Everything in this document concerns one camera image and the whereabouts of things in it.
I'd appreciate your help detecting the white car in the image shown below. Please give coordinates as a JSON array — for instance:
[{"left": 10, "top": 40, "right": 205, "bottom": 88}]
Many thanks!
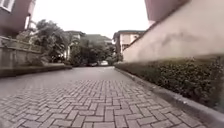
[{"left": 99, "top": 60, "right": 110, "bottom": 67}]

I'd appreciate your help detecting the large dark green tree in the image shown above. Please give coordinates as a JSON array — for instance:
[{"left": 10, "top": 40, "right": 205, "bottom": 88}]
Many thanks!
[{"left": 68, "top": 34, "right": 118, "bottom": 67}]

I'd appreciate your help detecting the brown and beige building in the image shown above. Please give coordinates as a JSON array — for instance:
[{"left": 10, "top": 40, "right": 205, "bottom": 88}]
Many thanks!
[{"left": 112, "top": 29, "right": 146, "bottom": 56}]

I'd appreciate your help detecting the grey brick paved road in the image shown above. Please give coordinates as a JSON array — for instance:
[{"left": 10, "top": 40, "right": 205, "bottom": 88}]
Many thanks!
[{"left": 0, "top": 65, "right": 210, "bottom": 128}]

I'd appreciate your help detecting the pale building behind trees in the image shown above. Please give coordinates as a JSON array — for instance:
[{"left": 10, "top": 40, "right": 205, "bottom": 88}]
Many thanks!
[{"left": 63, "top": 30, "right": 86, "bottom": 61}]

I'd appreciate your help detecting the leafy green tree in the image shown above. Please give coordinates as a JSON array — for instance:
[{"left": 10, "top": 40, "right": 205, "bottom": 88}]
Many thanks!
[{"left": 16, "top": 19, "right": 72, "bottom": 64}]

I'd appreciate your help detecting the grey concrete kerb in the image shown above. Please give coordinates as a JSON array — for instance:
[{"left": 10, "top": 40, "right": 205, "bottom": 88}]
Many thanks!
[{"left": 114, "top": 66, "right": 224, "bottom": 128}]

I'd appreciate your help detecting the reddish building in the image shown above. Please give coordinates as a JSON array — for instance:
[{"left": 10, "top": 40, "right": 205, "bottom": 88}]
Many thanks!
[{"left": 143, "top": 0, "right": 188, "bottom": 28}]

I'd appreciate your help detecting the trimmed green hedge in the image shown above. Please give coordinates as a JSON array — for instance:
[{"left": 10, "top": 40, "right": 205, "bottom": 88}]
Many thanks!
[{"left": 113, "top": 55, "right": 224, "bottom": 112}]

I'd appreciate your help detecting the dark red building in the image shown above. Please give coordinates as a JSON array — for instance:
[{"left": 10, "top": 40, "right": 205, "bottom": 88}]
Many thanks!
[{"left": 0, "top": 0, "right": 38, "bottom": 38}]

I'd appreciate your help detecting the low dark kerb wall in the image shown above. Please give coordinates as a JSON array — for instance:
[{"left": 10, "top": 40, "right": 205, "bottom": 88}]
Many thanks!
[{"left": 0, "top": 63, "right": 73, "bottom": 79}]

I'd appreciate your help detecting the pale plastered wall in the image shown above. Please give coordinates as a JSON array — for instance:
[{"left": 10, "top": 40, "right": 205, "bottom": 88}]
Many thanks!
[{"left": 122, "top": 0, "right": 224, "bottom": 64}]

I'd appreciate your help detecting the grey fence wall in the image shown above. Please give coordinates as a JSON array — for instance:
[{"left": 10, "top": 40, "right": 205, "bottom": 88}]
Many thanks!
[{"left": 0, "top": 35, "right": 46, "bottom": 70}]

